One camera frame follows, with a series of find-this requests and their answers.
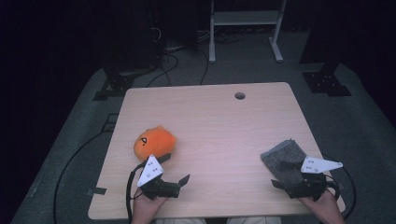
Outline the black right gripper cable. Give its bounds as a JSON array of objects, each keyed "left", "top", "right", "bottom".
[{"left": 324, "top": 173, "right": 343, "bottom": 201}]

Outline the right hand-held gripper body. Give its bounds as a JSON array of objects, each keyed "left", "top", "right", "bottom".
[{"left": 285, "top": 156, "right": 344, "bottom": 202}]

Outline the white metal stand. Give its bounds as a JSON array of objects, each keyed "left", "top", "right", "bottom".
[{"left": 208, "top": 0, "right": 288, "bottom": 64}]

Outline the black stand base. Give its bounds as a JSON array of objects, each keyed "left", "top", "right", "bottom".
[
  {"left": 302, "top": 63, "right": 353, "bottom": 98},
  {"left": 92, "top": 70, "right": 138, "bottom": 102}
]

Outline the orange plush toy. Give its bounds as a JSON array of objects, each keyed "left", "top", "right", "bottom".
[{"left": 134, "top": 124, "right": 177, "bottom": 161}]

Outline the thin black floor cable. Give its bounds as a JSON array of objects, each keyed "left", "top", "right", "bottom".
[{"left": 198, "top": 49, "right": 210, "bottom": 86}]

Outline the black floor cable loop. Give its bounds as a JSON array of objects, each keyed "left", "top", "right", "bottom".
[{"left": 146, "top": 51, "right": 180, "bottom": 89}]

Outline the long black floor cable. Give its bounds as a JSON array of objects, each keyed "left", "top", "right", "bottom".
[{"left": 52, "top": 131, "right": 106, "bottom": 224}]

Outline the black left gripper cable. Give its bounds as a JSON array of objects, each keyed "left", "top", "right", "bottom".
[{"left": 125, "top": 161, "right": 148, "bottom": 224}]

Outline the person's right hand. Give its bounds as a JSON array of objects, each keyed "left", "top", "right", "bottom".
[{"left": 298, "top": 189, "right": 341, "bottom": 219}]

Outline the dark tape strip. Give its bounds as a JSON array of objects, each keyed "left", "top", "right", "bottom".
[{"left": 86, "top": 187, "right": 107, "bottom": 197}]

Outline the curved black floor cable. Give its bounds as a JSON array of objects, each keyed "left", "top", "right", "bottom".
[{"left": 321, "top": 153, "right": 358, "bottom": 220}]

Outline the black floor tape frame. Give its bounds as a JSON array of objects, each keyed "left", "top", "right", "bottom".
[{"left": 100, "top": 113, "right": 120, "bottom": 133}]

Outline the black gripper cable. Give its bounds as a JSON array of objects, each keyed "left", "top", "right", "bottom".
[
  {"left": 324, "top": 173, "right": 343, "bottom": 201},
  {"left": 125, "top": 161, "right": 148, "bottom": 224}
]

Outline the grey cloth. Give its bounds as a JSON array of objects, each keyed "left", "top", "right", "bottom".
[{"left": 261, "top": 138, "right": 307, "bottom": 189}]

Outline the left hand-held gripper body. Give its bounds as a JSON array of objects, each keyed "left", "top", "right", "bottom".
[{"left": 136, "top": 154, "right": 181, "bottom": 201}]

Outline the person's left hand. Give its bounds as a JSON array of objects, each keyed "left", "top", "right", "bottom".
[{"left": 132, "top": 187, "right": 170, "bottom": 221}]

